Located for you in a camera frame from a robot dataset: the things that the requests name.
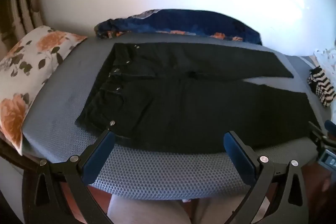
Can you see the white lace cloth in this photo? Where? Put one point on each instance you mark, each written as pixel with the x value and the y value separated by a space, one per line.
pixel 326 56

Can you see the person's left leg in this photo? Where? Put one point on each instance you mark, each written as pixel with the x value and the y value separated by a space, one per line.
pixel 147 211

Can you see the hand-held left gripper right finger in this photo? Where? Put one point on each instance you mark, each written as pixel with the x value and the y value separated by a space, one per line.
pixel 240 158

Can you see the person's leg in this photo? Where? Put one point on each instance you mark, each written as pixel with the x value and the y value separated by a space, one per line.
pixel 228 209
pixel 147 211

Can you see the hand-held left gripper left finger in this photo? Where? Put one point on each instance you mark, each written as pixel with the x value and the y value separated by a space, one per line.
pixel 98 155

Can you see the person's right leg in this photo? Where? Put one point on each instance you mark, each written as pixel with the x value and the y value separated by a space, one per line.
pixel 228 209

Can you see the ribbed radiator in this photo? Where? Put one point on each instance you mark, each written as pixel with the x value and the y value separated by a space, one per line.
pixel 18 3

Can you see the black pants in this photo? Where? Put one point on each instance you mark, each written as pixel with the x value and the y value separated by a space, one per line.
pixel 183 106

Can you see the grey mesh mattress cover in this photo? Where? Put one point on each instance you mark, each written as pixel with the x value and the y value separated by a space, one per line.
pixel 157 174

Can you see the black white striped cloth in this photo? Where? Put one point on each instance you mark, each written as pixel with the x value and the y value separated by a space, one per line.
pixel 321 87

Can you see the floral white pillow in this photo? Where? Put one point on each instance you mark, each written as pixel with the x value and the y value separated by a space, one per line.
pixel 29 61

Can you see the blue floral blanket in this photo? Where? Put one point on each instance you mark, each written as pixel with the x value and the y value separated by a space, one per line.
pixel 183 22

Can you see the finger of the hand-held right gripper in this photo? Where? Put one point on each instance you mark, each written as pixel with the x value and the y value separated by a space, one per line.
pixel 319 134

